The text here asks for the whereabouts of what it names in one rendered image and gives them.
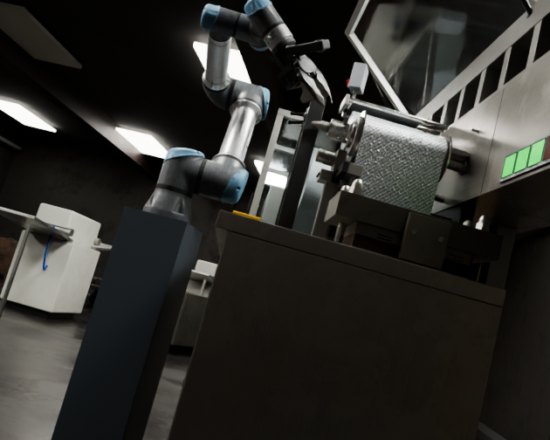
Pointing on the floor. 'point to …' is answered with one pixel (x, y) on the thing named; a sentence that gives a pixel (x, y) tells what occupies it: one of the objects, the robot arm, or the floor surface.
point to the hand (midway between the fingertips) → (326, 99)
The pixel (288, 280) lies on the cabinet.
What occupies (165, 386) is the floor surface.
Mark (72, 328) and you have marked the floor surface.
